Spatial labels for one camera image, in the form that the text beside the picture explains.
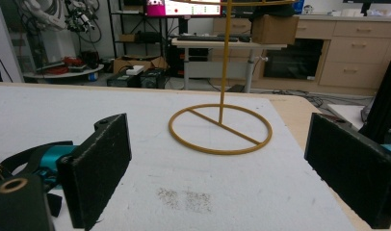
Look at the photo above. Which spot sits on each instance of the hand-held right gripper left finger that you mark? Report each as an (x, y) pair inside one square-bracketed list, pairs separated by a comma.
[(95, 174)]

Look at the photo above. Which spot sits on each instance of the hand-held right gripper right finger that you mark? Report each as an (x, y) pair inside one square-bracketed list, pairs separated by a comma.
[(351, 166)]

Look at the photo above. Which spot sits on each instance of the black metal stand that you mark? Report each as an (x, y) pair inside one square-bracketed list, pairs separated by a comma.
[(384, 106)]

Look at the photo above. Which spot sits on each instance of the white foam mat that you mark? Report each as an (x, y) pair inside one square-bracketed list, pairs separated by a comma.
[(184, 179)]

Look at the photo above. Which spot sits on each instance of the round white table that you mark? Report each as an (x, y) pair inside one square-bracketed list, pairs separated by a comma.
[(65, 74)]

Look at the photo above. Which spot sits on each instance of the black computer case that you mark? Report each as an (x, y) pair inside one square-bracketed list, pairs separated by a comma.
[(151, 80)]

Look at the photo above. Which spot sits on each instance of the small white box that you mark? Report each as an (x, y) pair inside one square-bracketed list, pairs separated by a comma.
[(135, 70)]

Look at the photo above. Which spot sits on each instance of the wooden drawer cabinet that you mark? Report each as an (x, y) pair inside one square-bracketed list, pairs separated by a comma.
[(357, 51)]

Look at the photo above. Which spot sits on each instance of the open cardboard box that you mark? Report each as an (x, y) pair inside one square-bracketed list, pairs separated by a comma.
[(151, 62)]

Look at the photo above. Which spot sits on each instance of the black metal shelf rack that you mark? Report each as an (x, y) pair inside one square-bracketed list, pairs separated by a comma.
[(135, 35)]

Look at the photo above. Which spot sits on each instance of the brown cardboard box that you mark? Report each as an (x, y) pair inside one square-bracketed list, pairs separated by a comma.
[(275, 29)]

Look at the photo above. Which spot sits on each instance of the black keyboard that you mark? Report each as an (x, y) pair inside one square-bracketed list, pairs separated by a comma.
[(206, 38)]

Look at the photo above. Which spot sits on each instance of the white standing desk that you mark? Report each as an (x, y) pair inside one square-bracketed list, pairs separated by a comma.
[(216, 45)]

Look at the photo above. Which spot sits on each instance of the monitor with pink screen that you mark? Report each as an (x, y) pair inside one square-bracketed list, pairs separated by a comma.
[(180, 8)]

